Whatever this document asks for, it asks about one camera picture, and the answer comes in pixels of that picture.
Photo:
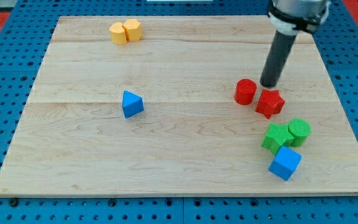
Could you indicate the red cylinder block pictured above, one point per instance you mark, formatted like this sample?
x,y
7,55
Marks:
x,y
245,91

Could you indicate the red star block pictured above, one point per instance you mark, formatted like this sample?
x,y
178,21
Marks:
x,y
270,103

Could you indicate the green star block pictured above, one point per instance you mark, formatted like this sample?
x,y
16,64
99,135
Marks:
x,y
276,136

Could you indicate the wooden board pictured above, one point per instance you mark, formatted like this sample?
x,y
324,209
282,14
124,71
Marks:
x,y
192,139

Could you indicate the blue triangle block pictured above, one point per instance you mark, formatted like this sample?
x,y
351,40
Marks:
x,y
132,104

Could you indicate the yellow hexagon block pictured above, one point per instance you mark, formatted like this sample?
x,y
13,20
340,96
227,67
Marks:
x,y
133,29

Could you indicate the yellow half-round block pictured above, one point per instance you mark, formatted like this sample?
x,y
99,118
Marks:
x,y
118,33

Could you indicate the blue cube block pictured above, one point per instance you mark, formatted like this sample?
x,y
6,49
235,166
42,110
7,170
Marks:
x,y
285,163

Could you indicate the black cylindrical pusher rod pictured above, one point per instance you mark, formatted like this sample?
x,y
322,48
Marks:
x,y
277,57

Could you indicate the green cylinder block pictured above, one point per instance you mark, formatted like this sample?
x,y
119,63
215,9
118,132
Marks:
x,y
300,129

